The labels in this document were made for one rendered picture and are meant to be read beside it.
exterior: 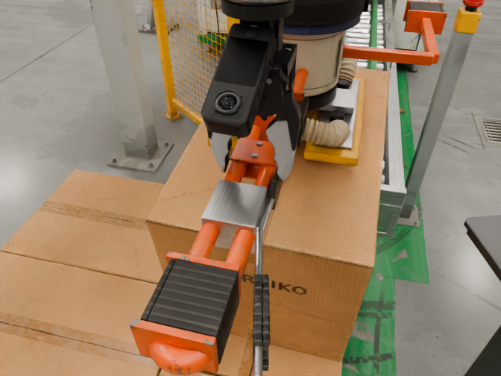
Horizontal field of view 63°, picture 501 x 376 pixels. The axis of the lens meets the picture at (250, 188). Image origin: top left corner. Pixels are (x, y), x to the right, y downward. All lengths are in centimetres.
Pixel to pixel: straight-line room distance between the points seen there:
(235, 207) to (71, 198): 108
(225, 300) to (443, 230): 192
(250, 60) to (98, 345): 84
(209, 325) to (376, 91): 80
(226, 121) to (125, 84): 194
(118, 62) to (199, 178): 152
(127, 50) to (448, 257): 181
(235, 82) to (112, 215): 103
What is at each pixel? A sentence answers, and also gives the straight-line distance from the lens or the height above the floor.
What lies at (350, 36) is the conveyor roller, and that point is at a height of 53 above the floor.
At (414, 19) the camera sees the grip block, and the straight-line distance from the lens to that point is 111.
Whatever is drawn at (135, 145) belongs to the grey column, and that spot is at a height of 10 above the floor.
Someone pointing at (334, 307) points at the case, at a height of 78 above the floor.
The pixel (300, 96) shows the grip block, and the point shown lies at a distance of 66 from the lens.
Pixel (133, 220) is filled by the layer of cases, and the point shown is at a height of 54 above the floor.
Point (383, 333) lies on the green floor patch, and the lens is 176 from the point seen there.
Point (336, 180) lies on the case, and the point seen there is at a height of 96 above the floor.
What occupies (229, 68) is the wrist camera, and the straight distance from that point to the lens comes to 40.
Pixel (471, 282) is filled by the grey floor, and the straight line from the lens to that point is 205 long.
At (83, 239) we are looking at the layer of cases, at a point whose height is 54.
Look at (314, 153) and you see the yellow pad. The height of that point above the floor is 101.
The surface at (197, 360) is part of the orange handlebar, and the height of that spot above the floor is 113.
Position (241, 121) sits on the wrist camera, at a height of 126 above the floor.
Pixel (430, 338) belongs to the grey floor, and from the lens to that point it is 181.
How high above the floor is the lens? 145
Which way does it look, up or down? 40 degrees down
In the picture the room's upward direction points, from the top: straight up
